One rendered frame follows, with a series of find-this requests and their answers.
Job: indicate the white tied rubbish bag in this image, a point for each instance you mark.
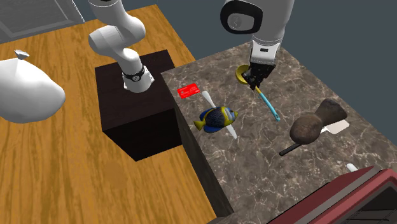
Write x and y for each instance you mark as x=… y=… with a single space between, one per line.
x=26 y=90

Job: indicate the grey panelled door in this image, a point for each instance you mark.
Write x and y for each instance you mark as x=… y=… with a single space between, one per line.
x=34 y=18

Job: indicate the dark robot stand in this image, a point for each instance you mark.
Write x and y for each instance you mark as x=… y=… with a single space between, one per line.
x=133 y=118

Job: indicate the brown wooden vase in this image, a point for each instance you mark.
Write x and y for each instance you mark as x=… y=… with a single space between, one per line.
x=307 y=128

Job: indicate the small white object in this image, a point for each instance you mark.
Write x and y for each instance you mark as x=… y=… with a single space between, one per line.
x=352 y=167

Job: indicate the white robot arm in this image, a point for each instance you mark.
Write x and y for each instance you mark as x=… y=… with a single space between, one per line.
x=116 y=37

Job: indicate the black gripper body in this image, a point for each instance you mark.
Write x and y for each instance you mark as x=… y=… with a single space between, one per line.
x=262 y=70

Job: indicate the white plastic knife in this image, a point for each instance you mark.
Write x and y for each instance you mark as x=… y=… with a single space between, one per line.
x=207 y=97

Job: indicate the red card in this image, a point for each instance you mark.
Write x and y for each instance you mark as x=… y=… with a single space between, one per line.
x=188 y=90

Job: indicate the blue and yellow toy fish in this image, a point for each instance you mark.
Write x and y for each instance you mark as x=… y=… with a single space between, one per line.
x=217 y=118

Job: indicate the red microwave oven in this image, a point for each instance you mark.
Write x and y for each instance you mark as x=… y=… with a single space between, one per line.
x=341 y=198

